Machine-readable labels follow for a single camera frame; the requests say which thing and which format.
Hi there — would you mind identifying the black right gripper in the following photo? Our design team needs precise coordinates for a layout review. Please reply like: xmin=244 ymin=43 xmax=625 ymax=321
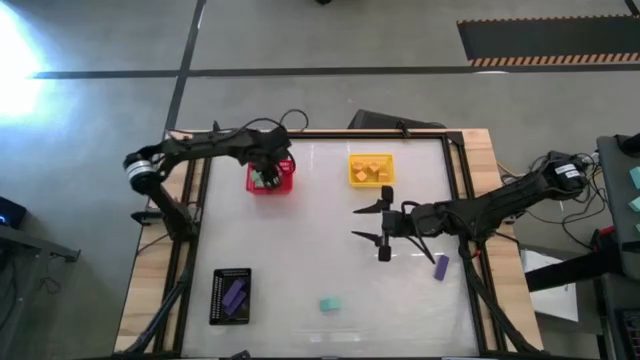
xmin=350 ymin=185 xmax=427 ymax=264

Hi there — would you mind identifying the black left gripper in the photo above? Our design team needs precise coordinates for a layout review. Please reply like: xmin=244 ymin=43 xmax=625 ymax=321
xmin=247 ymin=124 xmax=295 ymax=189

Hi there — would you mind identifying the red plastic basket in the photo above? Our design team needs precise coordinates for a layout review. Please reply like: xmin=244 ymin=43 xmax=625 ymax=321
xmin=245 ymin=159 xmax=294 ymax=196

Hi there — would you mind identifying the yellow plastic basket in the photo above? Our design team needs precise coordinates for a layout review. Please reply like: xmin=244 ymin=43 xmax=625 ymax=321
xmin=347 ymin=153 xmax=396 ymax=190

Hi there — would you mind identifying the black angular case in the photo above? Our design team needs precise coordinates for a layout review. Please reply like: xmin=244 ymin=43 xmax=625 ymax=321
xmin=348 ymin=109 xmax=447 ymax=132

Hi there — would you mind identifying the black plastic basket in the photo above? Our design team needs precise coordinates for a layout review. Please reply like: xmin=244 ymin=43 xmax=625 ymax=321
xmin=209 ymin=267 xmax=253 ymax=326

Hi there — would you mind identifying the white paper sheet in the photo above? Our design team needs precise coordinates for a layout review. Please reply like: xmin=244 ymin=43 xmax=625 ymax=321
xmin=519 ymin=249 xmax=580 ymax=324

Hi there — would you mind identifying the black diagonal stand bar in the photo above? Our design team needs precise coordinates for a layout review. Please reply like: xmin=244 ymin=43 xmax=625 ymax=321
xmin=524 ymin=247 xmax=624 ymax=293

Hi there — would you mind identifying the grey side table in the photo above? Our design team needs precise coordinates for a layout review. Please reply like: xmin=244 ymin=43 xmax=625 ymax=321
xmin=597 ymin=134 xmax=640 ymax=281

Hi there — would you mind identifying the black hazard-striped floor mat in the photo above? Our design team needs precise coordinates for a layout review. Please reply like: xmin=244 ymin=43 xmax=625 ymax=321
xmin=457 ymin=16 xmax=640 ymax=69

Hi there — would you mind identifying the grey metal stand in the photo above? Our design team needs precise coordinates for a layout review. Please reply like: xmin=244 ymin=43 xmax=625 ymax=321
xmin=0 ymin=224 xmax=81 ymax=264

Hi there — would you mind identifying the black device with blue light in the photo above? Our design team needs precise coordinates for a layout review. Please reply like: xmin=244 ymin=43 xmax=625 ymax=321
xmin=0 ymin=196 xmax=27 ymax=230

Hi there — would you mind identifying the black rounded object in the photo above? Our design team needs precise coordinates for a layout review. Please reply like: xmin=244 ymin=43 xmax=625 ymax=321
xmin=617 ymin=132 xmax=640 ymax=156

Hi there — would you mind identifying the dark laptop keyboard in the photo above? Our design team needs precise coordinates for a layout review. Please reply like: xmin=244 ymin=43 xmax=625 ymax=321
xmin=619 ymin=307 xmax=640 ymax=360

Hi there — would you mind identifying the black right camera cable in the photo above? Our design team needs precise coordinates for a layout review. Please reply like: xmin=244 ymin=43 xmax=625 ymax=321
xmin=399 ymin=199 xmax=436 ymax=265

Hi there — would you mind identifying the black camera cable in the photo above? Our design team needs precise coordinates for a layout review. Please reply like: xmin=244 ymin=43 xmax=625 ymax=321
xmin=399 ymin=199 xmax=436 ymax=265
xmin=278 ymin=108 xmax=310 ymax=133

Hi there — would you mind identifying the black left camera cable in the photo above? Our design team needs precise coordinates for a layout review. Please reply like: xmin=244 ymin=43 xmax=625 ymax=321
xmin=278 ymin=108 xmax=310 ymax=133

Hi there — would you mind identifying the black aluminium table frame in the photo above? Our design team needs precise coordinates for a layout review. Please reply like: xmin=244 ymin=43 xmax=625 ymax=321
xmin=149 ymin=127 xmax=509 ymax=359

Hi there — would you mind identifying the black cable bundle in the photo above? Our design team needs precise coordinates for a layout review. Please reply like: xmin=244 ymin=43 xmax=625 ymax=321
xmin=457 ymin=239 xmax=539 ymax=357
xmin=122 ymin=269 xmax=194 ymax=357

